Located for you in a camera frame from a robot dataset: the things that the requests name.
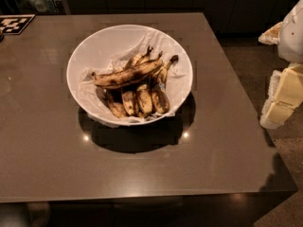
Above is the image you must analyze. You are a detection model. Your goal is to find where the rightmost bunch banana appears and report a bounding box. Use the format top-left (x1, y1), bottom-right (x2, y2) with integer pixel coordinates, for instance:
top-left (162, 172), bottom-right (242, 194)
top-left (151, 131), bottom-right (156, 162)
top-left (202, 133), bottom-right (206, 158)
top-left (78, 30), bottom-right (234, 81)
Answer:
top-left (151, 55), bottom-right (179, 114)

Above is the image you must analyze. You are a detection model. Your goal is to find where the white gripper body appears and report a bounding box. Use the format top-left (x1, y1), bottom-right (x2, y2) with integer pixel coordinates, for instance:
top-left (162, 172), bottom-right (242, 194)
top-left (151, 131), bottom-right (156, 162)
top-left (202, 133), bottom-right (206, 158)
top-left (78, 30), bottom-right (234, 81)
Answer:
top-left (258, 22), bottom-right (282, 45)

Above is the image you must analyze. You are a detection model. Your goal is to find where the white round bowl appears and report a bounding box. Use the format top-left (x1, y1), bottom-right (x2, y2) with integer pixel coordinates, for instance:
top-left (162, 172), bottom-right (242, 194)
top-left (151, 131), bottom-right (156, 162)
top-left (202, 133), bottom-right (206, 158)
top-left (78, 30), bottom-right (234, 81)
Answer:
top-left (65, 24), bottom-right (194, 129)

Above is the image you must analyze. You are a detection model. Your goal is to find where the bunch banana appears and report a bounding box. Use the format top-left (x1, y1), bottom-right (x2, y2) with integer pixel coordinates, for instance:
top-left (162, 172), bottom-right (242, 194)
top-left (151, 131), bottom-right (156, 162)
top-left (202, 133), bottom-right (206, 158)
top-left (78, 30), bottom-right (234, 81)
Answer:
top-left (136, 83), bottom-right (152, 114)
top-left (121, 88), bottom-right (139, 116)
top-left (151, 55), bottom-right (179, 114)
top-left (106, 90), bottom-right (127, 118)

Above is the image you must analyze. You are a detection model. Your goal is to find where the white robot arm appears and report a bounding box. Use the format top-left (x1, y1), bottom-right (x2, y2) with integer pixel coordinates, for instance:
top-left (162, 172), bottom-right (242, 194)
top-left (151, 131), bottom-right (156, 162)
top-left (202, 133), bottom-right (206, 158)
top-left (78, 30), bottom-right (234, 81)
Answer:
top-left (258, 0), bottom-right (303, 130)

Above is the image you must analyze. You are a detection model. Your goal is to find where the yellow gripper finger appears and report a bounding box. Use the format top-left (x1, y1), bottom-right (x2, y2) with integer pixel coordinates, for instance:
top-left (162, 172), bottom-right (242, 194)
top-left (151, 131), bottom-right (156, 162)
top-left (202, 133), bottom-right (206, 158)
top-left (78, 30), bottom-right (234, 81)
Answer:
top-left (259, 99), bottom-right (294, 130)

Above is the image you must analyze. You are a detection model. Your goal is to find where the black white marker tag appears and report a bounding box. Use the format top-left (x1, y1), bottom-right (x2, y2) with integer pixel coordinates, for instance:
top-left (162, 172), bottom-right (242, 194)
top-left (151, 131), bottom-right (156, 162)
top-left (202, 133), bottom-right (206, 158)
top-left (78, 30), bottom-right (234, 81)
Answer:
top-left (0, 14), bottom-right (35, 35)

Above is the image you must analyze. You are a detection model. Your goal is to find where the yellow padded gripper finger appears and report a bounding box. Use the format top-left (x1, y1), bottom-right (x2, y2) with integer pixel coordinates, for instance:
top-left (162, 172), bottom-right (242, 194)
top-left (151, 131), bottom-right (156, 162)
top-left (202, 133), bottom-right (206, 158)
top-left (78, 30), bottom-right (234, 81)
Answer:
top-left (268, 63), bottom-right (303, 109)

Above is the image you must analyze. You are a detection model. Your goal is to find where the leftmost bunch banana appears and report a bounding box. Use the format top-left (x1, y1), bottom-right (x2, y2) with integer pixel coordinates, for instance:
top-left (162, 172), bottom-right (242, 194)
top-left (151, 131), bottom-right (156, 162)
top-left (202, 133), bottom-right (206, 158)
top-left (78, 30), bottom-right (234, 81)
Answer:
top-left (106, 90), bottom-right (127, 118)

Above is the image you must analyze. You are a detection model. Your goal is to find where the long top spotted banana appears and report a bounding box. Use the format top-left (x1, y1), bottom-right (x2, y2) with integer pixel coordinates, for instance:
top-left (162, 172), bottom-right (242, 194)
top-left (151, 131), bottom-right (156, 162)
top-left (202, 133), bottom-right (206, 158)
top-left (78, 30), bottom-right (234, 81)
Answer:
top-left (91, 59), bottom-right (162, 89)

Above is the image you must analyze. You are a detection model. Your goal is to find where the white paper liner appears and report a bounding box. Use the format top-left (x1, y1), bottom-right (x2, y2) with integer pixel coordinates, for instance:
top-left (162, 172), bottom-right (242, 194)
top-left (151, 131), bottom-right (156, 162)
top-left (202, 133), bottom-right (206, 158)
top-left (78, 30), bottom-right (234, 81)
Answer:
top-left (77, 30), bottom-right (187, 125)

